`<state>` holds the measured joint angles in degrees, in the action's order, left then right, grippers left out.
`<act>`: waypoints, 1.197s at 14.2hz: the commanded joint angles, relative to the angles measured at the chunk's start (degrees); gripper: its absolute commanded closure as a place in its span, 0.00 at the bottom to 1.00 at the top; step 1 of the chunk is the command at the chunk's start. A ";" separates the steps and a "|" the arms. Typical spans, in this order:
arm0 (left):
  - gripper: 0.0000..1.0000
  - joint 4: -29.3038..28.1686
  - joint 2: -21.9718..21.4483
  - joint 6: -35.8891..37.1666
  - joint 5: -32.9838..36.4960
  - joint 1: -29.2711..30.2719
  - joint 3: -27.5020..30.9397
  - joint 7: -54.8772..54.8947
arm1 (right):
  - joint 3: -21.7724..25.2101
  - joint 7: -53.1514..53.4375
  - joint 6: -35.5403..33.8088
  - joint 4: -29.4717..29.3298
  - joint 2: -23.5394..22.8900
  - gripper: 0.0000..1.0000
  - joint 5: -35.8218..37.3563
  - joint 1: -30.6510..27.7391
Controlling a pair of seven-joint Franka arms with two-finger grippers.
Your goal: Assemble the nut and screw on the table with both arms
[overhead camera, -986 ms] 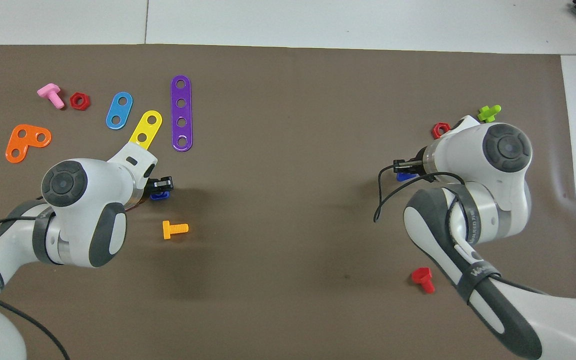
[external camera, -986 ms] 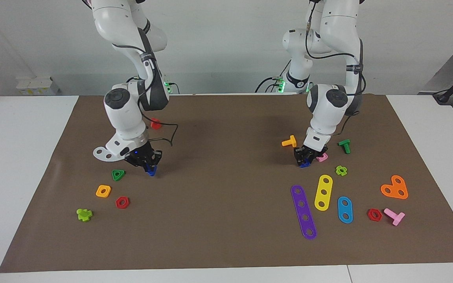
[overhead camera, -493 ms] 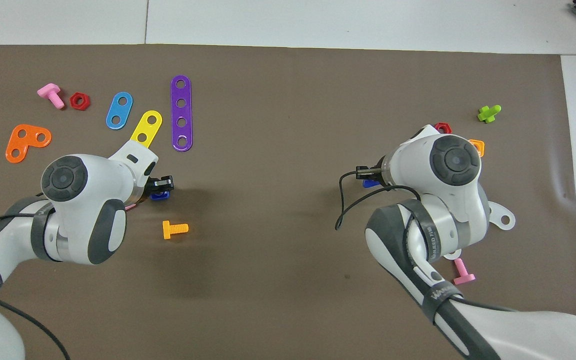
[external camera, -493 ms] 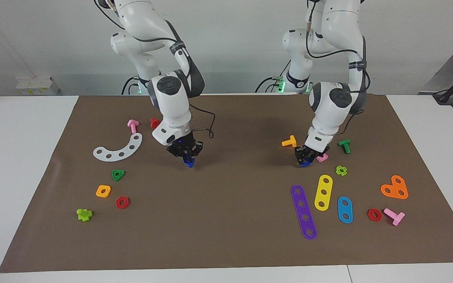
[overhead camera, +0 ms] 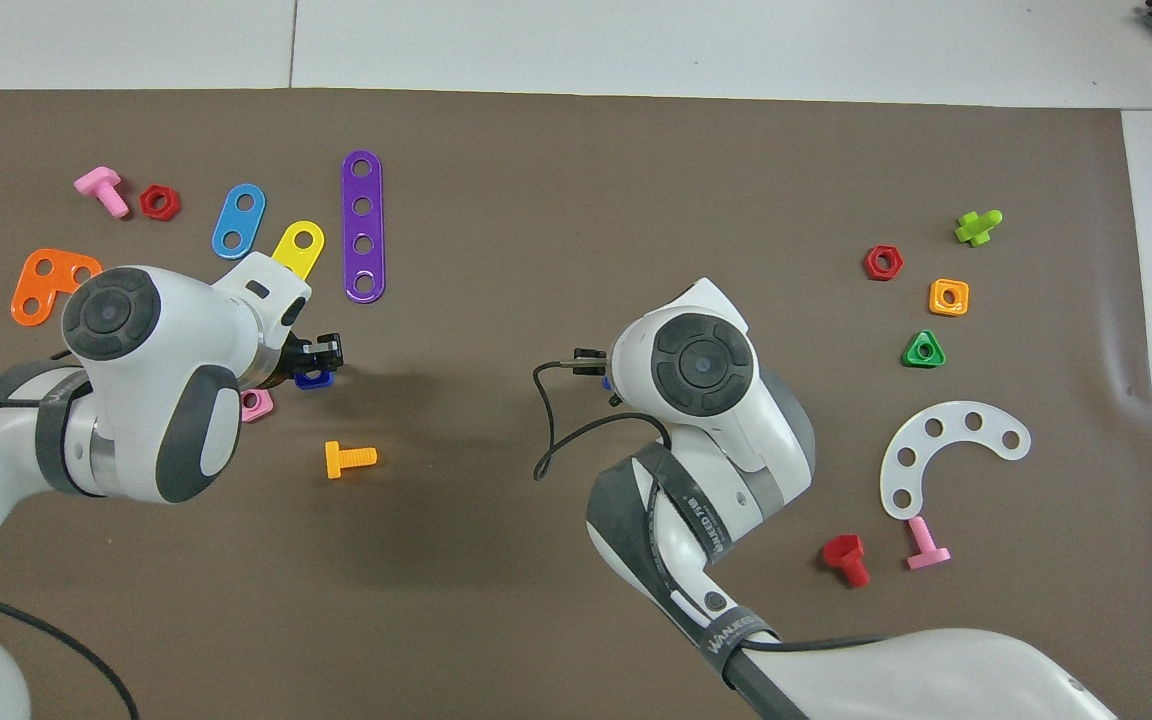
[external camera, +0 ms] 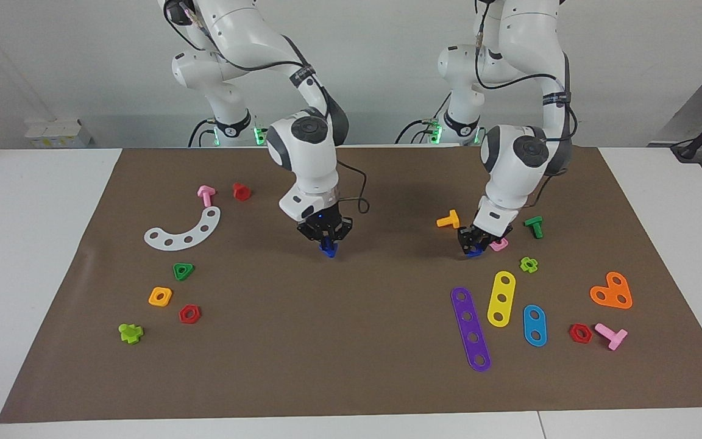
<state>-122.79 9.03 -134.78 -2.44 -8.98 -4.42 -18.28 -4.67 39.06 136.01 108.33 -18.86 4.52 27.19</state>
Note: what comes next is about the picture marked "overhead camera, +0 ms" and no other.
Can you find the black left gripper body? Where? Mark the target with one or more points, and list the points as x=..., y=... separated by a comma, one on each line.
x=291, y=360

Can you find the blue square plastic nut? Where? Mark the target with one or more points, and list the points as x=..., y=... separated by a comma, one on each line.
x=311, y=380

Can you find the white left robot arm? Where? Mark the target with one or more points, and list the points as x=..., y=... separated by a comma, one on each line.
x=166, y=330

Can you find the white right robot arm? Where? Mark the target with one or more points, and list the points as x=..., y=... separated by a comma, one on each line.
x=701, y=362

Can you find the pink square plastic nut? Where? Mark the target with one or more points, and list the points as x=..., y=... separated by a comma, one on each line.
x=264, y=408

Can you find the orange plastic screw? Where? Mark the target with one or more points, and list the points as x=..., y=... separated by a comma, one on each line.
x=341, y=459

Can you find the red hexagon plastic nut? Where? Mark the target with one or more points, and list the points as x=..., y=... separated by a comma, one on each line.
x=146, y=203
x=870, y=263

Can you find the pink plastic screw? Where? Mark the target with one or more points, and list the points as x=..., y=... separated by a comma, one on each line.
x=102, y=190
x=926, y=556

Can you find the red plastic screw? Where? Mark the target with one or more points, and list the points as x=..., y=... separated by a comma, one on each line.
x=844, y=550

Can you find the green triangle plastic nut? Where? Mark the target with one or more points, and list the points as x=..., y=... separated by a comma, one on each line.
x=911, y=360

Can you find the orange square plastic nut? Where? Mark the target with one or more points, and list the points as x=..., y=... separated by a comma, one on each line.
x=937, y=308

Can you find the lime green cross-head screw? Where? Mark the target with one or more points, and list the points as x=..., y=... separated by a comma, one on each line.
x=976, y=229

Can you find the yellow three-hole bar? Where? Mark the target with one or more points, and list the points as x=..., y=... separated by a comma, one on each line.
x=293, y=258

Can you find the purple four-hole bar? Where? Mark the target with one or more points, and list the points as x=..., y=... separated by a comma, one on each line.
x=363, y=225

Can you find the blue two-hole bar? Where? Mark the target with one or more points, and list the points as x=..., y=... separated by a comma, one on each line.
x=238, y=222

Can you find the brown table mat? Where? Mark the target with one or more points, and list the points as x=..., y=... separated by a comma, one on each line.
x=536, y=250

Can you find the orange three-hole corner plate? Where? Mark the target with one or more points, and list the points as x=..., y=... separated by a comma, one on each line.
x=41, y=280

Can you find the white curved five-hole plate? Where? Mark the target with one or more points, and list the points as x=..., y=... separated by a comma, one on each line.
x=953, y=418

